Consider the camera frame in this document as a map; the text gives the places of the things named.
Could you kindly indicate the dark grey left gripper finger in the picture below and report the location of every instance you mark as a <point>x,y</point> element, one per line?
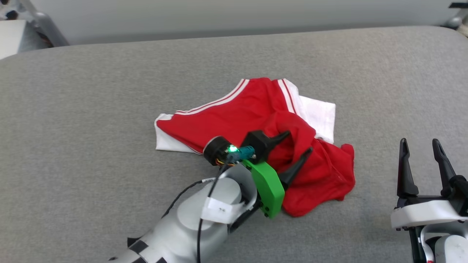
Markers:
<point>279,138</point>
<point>294,168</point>

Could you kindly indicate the white box appliance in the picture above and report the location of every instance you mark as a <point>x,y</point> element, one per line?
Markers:
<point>11,38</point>

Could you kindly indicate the grey fabric sofa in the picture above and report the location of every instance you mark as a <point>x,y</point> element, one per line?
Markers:
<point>109,91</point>

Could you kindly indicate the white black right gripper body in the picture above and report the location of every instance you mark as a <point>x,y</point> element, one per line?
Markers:
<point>424,215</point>

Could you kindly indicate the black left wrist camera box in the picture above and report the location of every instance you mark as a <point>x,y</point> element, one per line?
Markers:
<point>257,144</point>

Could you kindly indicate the red basketball jersey white sleeves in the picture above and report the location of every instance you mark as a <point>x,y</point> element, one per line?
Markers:
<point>237,113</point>

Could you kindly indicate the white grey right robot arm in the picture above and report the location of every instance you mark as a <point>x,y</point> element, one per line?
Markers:
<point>451,244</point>

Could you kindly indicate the white paper label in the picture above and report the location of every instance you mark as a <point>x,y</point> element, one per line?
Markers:
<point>219,209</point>

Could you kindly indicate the grey metal stand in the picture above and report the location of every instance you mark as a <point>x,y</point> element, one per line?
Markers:
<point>459,22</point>

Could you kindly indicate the grey metal frame leg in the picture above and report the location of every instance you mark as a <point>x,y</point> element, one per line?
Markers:
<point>45,27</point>

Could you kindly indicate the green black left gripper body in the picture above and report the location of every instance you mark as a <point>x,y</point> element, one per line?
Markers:
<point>268,186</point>

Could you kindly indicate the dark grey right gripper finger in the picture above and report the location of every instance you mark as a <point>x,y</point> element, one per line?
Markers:
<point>405,175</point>
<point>445,171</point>

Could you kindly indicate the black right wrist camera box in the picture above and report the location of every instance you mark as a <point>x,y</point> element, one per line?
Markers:
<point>461,193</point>

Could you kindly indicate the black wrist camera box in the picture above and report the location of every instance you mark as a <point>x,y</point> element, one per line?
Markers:
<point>257,144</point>
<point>461,193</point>

